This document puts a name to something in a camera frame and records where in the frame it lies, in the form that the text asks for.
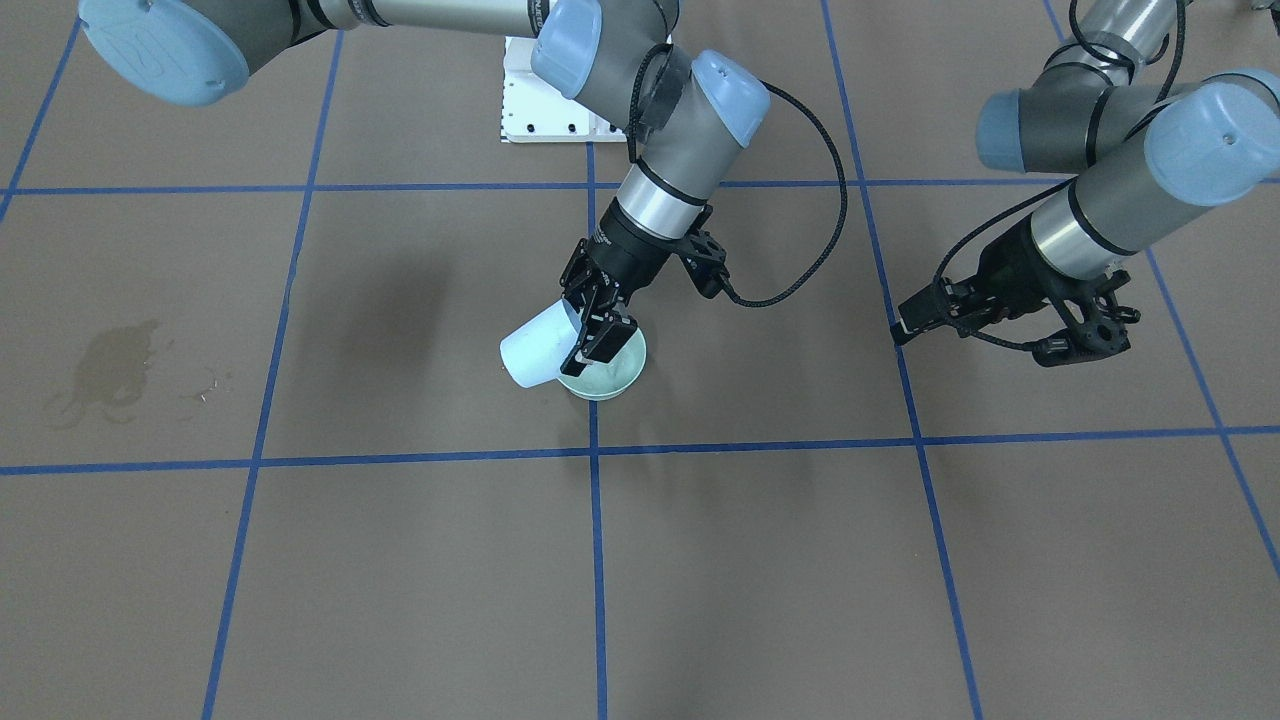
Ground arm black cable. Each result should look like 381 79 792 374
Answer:
931 0 1190 351
625 40 849 307

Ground mint green bowl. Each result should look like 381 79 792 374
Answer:
557 329 648 401

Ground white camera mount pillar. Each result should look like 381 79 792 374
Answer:
500 36 626 143

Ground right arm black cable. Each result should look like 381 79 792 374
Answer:
625 40 849 307

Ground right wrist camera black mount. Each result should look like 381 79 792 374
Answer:
673 204 730 299

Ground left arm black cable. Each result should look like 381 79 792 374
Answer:
931 0 1190 351

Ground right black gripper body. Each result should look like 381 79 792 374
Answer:
575 200 676 301

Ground light blue plastic cup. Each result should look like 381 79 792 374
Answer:
499 299 582 389

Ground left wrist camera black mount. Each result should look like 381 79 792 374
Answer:
1030 269 1142 368

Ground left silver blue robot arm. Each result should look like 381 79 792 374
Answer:
892 1 1279 366

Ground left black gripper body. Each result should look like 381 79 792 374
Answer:
960 217 1076 325

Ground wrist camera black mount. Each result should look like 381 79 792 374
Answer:
1030 269 1142 368
673 204 730 299

